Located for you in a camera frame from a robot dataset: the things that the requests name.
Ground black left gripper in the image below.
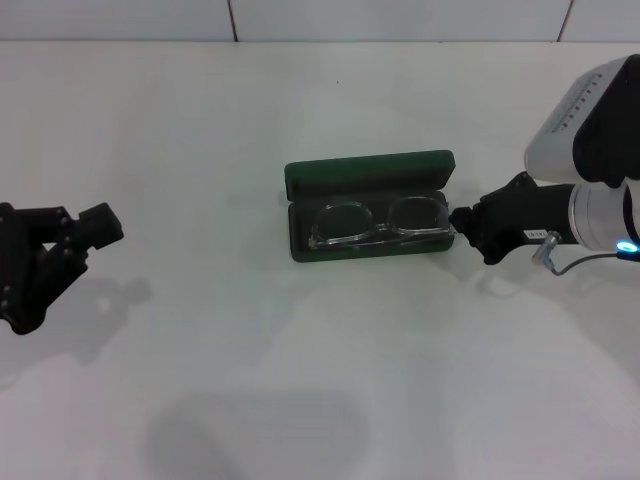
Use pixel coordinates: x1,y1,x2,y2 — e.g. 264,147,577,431
0,201,126,337

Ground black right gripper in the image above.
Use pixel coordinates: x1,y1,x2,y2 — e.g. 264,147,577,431
448,171,579,266

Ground clear transparent glasses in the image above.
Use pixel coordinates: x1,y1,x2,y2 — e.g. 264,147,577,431
306,196,455,252

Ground right arm black plug cable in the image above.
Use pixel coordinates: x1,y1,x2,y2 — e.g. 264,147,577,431
530,232,640,277

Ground green glasses case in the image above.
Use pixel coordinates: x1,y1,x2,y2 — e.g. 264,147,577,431
283,148,458,264

